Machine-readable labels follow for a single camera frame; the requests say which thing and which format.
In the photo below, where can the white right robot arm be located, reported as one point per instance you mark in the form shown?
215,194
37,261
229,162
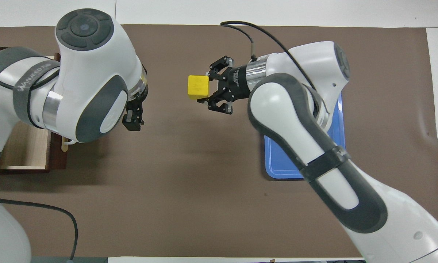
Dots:
295,109

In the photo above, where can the yellow cube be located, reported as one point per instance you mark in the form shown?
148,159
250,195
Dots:
198,87

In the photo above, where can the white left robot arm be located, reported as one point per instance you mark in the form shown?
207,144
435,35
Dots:
95,65

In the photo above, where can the blue plastic tray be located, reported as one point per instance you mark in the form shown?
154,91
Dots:
277,164

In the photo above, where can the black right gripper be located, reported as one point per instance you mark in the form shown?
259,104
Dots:
235,84

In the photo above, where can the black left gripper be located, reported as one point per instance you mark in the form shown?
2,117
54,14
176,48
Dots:
135,106

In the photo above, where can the brown table mat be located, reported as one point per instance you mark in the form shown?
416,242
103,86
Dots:
219,201

